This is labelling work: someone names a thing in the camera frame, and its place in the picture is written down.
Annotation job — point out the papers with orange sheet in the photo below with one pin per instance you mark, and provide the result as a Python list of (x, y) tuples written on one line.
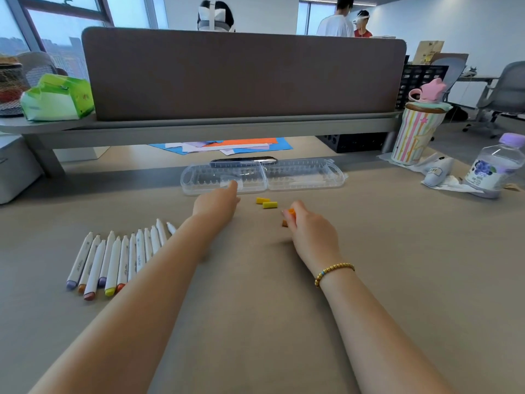
[(229, 150)]

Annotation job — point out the clear bottle purple cap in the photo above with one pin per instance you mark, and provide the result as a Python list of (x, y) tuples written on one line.
[(490, 168)]

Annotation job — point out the group of warm-coloured white markers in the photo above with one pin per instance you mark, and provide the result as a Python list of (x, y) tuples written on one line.
[(112, 262)]

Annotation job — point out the black plastic file rack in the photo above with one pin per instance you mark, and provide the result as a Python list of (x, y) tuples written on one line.
[(422, 84)]

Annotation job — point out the person's left hand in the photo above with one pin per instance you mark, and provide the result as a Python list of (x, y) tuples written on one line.
[(213, 207)]

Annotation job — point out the group of warm-coloured marker caps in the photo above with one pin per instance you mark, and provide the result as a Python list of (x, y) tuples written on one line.
[(270, 205)]

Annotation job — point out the coloured paper sheets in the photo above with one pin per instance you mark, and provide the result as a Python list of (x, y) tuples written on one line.
[(283, 144)]

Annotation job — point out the striped tumbler pink lid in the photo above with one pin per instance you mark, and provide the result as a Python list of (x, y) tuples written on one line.
[(414, 135)]

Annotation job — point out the orange paper sheet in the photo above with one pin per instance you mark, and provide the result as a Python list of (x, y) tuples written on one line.
[(246, 142)]

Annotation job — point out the person's left forearm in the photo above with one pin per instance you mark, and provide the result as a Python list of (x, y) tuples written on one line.
[(143, 307)]

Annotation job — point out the white desk organizer box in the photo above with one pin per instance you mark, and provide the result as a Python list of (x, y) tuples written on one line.
[(16, 172)]

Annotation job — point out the grey office desk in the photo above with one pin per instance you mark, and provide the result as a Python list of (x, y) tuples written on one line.
[(478, 78)]

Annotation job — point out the orange marker cap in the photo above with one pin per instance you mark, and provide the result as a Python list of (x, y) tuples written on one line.
[(291, 213)]

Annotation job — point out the dark window frame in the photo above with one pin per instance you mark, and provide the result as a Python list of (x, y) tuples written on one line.
[(61, 1)]

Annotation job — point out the clear plastic marker case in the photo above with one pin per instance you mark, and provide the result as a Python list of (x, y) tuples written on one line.
[(303, 176)]

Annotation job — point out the grey desk riser shelf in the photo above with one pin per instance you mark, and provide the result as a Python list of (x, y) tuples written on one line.
[(205, 129)]

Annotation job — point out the black mesh pen holder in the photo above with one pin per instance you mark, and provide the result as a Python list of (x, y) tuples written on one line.
[(10, 92)]

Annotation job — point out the white plush toy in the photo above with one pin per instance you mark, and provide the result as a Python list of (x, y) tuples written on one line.
[(438, 172)]

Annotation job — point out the person's right hand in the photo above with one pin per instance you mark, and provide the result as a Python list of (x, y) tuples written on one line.
[(316, 242)]

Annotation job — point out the black smartphone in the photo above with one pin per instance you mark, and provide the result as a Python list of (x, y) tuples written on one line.
[(242, 162)]

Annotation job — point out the brown fabric desk divider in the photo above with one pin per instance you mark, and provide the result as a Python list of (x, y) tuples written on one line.
[(246, 73)]

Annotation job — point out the white tissue paper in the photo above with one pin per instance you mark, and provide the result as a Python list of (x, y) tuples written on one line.
[(451, 184)]

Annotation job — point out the green tissue pack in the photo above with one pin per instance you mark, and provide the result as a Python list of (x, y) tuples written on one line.
[(57, 100)]

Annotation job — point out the person's right forearm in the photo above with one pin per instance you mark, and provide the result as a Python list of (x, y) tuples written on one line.
[(377, 332)]

